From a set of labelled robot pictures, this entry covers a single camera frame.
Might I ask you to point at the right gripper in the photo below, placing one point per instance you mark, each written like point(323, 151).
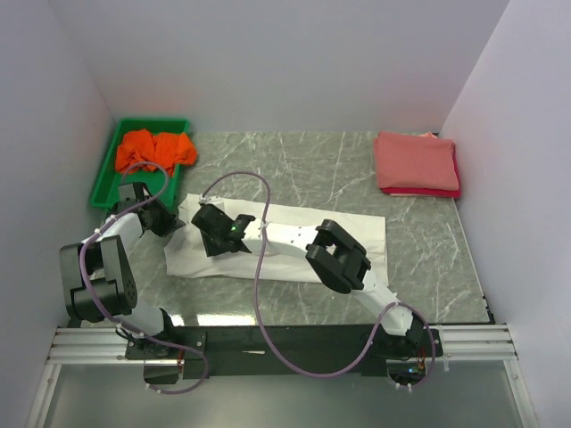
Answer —
point(210, 250)

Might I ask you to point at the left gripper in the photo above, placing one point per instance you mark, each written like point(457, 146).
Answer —
point(170, 224)

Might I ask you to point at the white printed t-shirt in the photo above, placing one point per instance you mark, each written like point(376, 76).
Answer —
point(186, 257)

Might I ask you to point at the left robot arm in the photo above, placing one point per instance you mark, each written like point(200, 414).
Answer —
point(97, 280)

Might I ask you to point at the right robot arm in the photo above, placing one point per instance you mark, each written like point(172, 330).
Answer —
point(335, 257)

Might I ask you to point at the green plastic tray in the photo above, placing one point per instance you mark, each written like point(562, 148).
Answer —
point(106, 190)

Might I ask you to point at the orange t-shirt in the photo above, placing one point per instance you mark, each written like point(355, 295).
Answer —
point(142, 150)

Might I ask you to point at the black base beam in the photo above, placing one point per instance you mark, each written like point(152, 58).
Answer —
point(321, 349)

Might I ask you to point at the folded pink t-shirt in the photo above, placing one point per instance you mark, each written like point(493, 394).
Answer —
point(390, 141)

